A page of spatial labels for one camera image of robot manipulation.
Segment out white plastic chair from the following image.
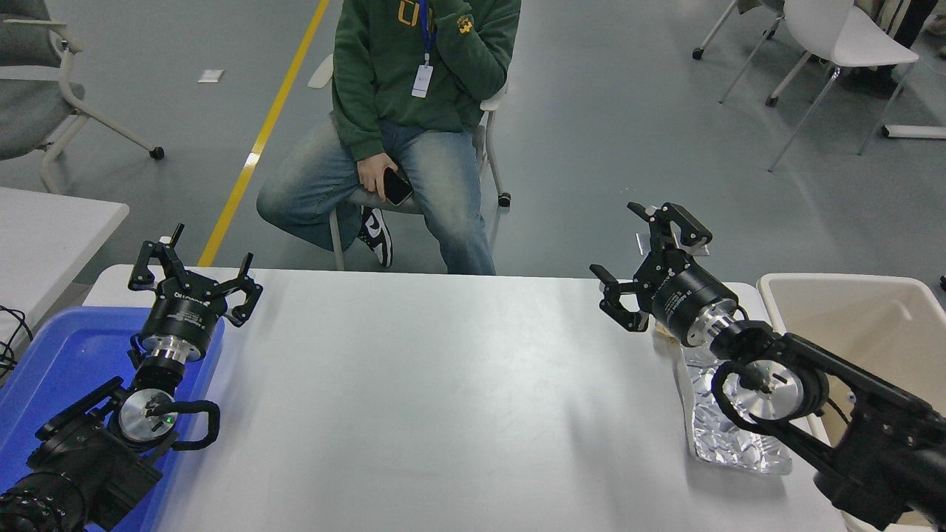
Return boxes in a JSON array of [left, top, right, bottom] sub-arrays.
[[721, 0, 919, 172]]

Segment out person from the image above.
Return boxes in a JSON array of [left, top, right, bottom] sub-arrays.
[[256, 0, 523, 276], [843, 0, 946, 100]]

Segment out white-legged rolling chair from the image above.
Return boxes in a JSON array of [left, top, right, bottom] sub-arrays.
[[693, 0, 786, 61]]

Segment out silver foil tray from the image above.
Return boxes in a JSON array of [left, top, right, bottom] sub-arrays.
[[669, 334, 793, 474]]

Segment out white badge on blue lanyard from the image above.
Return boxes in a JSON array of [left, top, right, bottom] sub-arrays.
[[410, 0, 435, 99]]

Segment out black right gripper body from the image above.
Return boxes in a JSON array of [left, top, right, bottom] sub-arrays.
[[648, 264, 738, 338]]

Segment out person's right hand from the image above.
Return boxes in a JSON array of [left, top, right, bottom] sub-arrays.
[[358, 153, 401, 202]]

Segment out white side table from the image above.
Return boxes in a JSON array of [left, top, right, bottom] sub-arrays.
[[0, 186, 130, 348]]

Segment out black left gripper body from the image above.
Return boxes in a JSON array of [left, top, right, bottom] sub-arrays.
[[138, 282, 227, 349]]

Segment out white table foot bar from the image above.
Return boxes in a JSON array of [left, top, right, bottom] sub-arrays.
[[882, 124, 946, 141]]

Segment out black cables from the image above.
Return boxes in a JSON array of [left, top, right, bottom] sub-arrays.
[[0, 305, 34, 381]]

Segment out blue plastic tray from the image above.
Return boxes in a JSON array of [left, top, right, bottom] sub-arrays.
[[0, 307, 225, 532]]

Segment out large pale plastic bin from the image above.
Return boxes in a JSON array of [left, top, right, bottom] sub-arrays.
[[758, 272, 946, 532]]

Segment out grey office chair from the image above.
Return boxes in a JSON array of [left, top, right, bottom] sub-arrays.
[[0, 0, 166, 195]]

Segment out black smartphone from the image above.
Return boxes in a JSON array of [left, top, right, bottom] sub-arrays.
[[382, 168, 415, 207]]

